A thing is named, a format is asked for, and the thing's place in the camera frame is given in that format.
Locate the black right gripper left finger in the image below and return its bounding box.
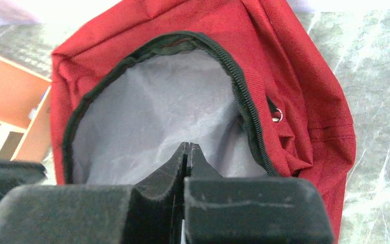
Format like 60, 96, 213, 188
0, 143, 189, 243

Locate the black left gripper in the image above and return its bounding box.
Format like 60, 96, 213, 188
0, 160, 46, 201

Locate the red student backpack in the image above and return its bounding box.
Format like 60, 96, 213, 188
50, 1, 356, 237

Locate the orange plastic desk organizer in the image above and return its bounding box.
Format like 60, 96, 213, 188
0, 56, 51, 162

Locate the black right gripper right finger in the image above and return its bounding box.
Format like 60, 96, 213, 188
184, 143, 335, 243

